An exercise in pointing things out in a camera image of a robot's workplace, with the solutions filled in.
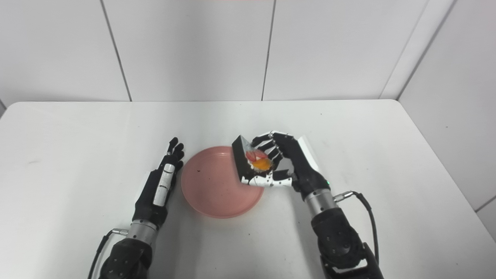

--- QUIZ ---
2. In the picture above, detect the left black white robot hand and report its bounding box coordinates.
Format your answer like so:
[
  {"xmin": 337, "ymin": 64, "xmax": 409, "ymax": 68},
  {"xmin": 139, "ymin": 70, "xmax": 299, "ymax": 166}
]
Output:
[{"xmin": 132, "ymin": 137, "xmax": 185, "ymax": 230}]

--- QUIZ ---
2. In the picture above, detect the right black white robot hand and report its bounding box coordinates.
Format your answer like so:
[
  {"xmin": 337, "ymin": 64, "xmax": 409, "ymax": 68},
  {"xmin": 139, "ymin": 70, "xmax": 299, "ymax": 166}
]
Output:
[{"xmin": 240, "ymin": 131, "xmax": 331, "ymax": 201}]

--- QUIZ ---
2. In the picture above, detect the chocolate cake slice with fruit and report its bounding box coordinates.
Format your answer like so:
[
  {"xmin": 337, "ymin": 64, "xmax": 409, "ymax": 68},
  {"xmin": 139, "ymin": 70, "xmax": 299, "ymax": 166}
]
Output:
[{"xmin": 232, "ymin": 135, "xmax": 274, "ymax": 182}]

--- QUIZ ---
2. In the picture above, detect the pink round plate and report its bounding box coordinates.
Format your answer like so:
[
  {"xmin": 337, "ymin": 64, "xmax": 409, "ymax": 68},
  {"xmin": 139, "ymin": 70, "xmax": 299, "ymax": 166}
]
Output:
[{"xmin": 181, "ymin": 146, "xmax": 265, "ymax": 219}]

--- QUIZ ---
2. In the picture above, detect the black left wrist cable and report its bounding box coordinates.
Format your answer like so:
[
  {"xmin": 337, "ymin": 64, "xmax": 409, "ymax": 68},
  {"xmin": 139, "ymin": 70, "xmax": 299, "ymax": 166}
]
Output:
[{"xmin": 87, "ymin": 228, "xmax": 128, "ymax": 279}]

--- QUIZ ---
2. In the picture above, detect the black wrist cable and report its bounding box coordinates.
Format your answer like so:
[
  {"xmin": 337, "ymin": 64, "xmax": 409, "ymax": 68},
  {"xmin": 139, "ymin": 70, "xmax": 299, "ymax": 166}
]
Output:
[
  {"xmin": 87, "ymin": 228, "xmax": 128, "ymax": 279},
  {"xmin": 334, "ymin": 191, "xmax": 380, "ymax": 265}
]

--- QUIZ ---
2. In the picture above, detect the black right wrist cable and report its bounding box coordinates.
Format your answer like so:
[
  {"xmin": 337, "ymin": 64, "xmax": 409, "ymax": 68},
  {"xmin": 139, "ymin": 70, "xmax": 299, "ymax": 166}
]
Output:
[{"xmin": 334, "ymin": 191, "xmax": 380, "ymax": 265}]

